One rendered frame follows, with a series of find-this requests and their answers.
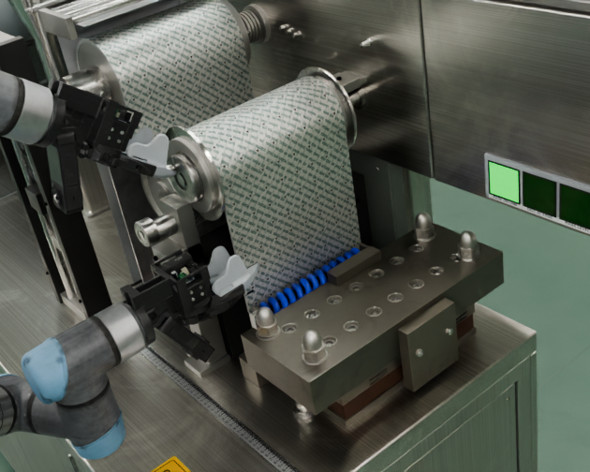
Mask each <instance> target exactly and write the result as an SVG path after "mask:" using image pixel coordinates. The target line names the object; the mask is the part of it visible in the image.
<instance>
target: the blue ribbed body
mask: <svg viewBox="0 0 590 472"><path fill-rule="evenodd" d="M362 250H363V249H362ZM362 250H361V251H362ZM361 251H360V250H359V249H358V248H356V247H353V248H351V250H350V252H345V253H344V255H343V256H342V257H341V256H339V257H337V258H336V261H335V260H331V261H330V262H329V266H328V265H323V266H322V267H321V270H319V269H316V270H315V271H314V274H311V273H309V274H308V275H307V276H306V279H305V278H301V279H300V281H299V284H298V283H293V284H292V285H291V288H284V294H283V293H282V292H277V293H276V295H275V298H276V299H275V298H274V297H270V298H269V299H268V303H266V302H261V303H260V305H259V307H268V308H270V309H271V310H272V311H273V314H275V313H277V312H279V311H280V310H282V309H284V308H285V307H287V306H289V305H290V304H292V303H294V302H296V301H297V300H299V299H300V298H301V297H303V296H305V295H306V294H308V293H310V292H311V291H313V290H315V289H316V288H318V287H320V286H322V285H323V284H325V283H327V282H328V281H327V280H328V276H327V271H329V270H330V269H332V268H334V267H335V266H337V265H339V264H340V263H342V262H344V261H345V260H347V259H349V258H351V257H353V256H354V255H356V254H358V253H359V252H361Z"/></svg>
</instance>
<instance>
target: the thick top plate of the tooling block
mask: <svg viewBox="0 0 590 472"><path fill-rule="evenodd" d="M432 224H433V225H434V229H435V238H434V239H433V240H431V241H429V242H418V241H416V240H415V239H414V237H413V235H414V229H413V230H411V231H409V232H408V233H407V234H405V235H404V236H402V237H400V238H399V239H397V240H396V241H394V242H392V243H390V244H388V245H387V246H385V247H383V248H382V249H380V252H381V260H380V261H378V262H377V263H375V264H374V265H372V266H370V267H369V268H367V269H366V270H364V271H362V272H361V273H358V274H357V275H355V276H354V277H352V278H350V279H349V280H347V281H346V282H345V283H343V284H342V285H340V286H336V285H335V284H333V283H331V282H329V281H328V282H327V283H325V284H323V285H322V286H320V287H318V288H316V289H315V290H313V291H311V292H310V293H308V294H306V295H305V296H303V297H301V298H300V299H299V300H297V301H296V302H294V303H292V304H290V305H289V306H287V307H285V308H284V309H282V310H280V311H279V312H277V313H275V314H274V316H275V318H276V322H277V326H279V328H280V330H281V332H280V334H279V336H277V337H276V338H274V339H273V340H270V341H262V340H259V339H258V338H257V336H256V331H257V330H256V329H255V328H251V329H250V330H248V331H246V332H244V333H242V334H241V337H242V341H243V349H244V353H245V357H246V360H247V364H248V366H249V367H251V368H252V369H253V370H255V371H256V372H257V373H259V374H260V375H262V376H263V377H265V378H266V379H267V380H269V381H270V382H271V383H273V384H274V386H276V387H277V388H279V389H280V390H281V391H283V392H284V393H286V394H287V395H288V396H290V397H291V398H292V399H294V400H295V401H296V402H298V403H299V404H301V405H302V406H304V407H305V408H306V409H308V410H309V411H310V412H312V413H313V414H314V415H317V414H318V413H319V412H321V411H322V410H324V409H325V408H326V407H328V406H330V405H331V404H333V403H334V402H335V401H337V400H338V399H340V398H341V397H342V396H344V395H345V394H347V393H348V392H350V391H351V390H353V389H354V388H356V387H357V386H359V385H360V384H361V383H362V382H363V381H365V380H366V379H367V378H369V377H370V376H372V375H374V374H375V373H376V372H378V371H379V370H381V369H382V368H384V367H385V366H386V365H388V364H389V363H391V362H392V361H394V360H395V359H397V358H398V357H400V356H401V352H400V344H399V335H398V329H399V328H401V327H402V326H404V325H405V324H406V323H407V322H409V321H410V320H412V319H413V318H415V317H417V316H418V315H419V314H421V313H422V312H424V311H425V310H427V309H428V308H430V307H431V306H433V305H434V304H436V303H437V302H439V301H440V300H442V299H443V298H447V299H449V300H451V301H453V302H455V316H458V315H459V314H461V313H462V312H463V311H464V310H466V309H467V308H468V307H470V306H471V305H473V304H474V303H475V302H477V301H479V300H480V299H482V298H483V297H484V296H486V295H487V294H489V293H490V292H492V291H493V290H494V289H496V288H498V287H499V286H500V285H502V284H503V283H504V264H503V252H502V251H500V250H497V249H495V248H493V247H491V246H489V245H486V244H484V243H480V242H478V241H477V242H478V244H479V251H480V258H479V259H477V260H475V261H470V262H466V261H461V260H459V259H458V258H457V253H458V243H459V242H460V235H461V234H459V233H457V232H455V231H452V230H450V229H446V228H444V227H441V226H439V225H437V224H435V223H433V222H432ZM309 330H315V331H317V332H318V333H319V334H320V336H321V339H322V340H323V343H324V347H325V349H326V350H327V352H328V359H327V360H326V361H324V362H323V363H322V364H319V365H307V364H305V363H304V362H303V361H302V354H303V352H302V337H303V335H304V334H305V333H306V332H307V331H309Z"/></svg>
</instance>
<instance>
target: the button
mask: <svg viewBox="0 0 590 472"><path fill-rule="evenodd" d="M151 472H191V471H190V470H189V469H188V468H187V467H186V466H185V465H184V464H183V463H182V462H181V461H180V460H179V459H178V458H177V457H176V456H173V457H171V458H170V459H168V460H167V461H166V462H165V463H163V464H162V465H160V466H158V467H157V468H155V469H154V470H152V471H151Z"/></svg>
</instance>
